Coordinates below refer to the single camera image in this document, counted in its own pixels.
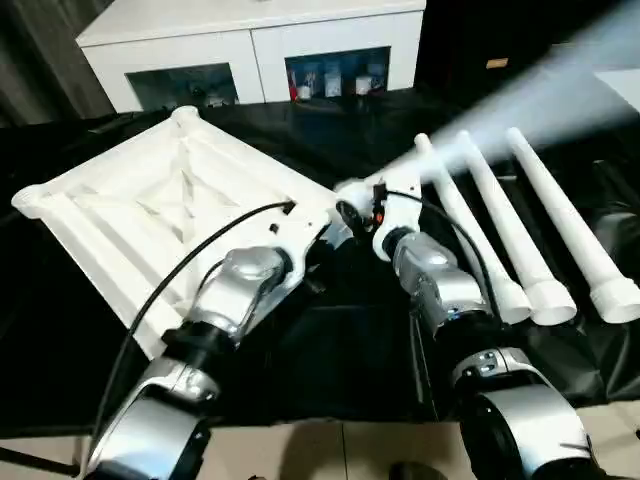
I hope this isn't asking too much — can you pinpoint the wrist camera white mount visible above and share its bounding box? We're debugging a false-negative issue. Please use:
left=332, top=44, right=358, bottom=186
left=259, top=198, right=337, bottom=294
left=372, top=169, right=425, bottom=262

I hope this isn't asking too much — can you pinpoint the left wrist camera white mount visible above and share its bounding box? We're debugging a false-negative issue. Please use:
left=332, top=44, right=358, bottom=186
left=259, top=198, right=337, bottom=294

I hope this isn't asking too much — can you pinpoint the white plastic table top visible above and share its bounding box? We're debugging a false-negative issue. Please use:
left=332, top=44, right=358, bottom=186
left=10, top=105, right=352, bottom=362

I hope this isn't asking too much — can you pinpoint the black mat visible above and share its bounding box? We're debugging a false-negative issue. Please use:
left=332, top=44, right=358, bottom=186
left=0, top=87, right=640, bottom=426

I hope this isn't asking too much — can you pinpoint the black box with yellow label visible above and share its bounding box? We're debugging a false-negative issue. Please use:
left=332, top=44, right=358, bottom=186
left=414, top=0, right=640, bottom=102

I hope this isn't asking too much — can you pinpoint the white plastic table leg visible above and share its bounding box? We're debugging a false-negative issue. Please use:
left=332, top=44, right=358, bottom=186
left=457, top=130, right=580, bottom=326
left=504, top=127, right=640, bottom=325
left=333, top=27, right=640, bottom=202
left=413, top=133, right=533, bottom=325

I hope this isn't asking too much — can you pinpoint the grey curtain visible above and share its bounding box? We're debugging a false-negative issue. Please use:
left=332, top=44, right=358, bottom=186
left=0, top=0, right=115, bottom=130

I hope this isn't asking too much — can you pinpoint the white cabinet with glass doors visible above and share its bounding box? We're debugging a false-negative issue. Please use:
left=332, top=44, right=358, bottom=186
left=75, top=0, right=428, bottom=114

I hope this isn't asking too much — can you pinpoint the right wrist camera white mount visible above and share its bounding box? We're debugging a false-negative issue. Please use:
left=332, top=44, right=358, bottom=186
left=372, top=169, right=425, bottom=262

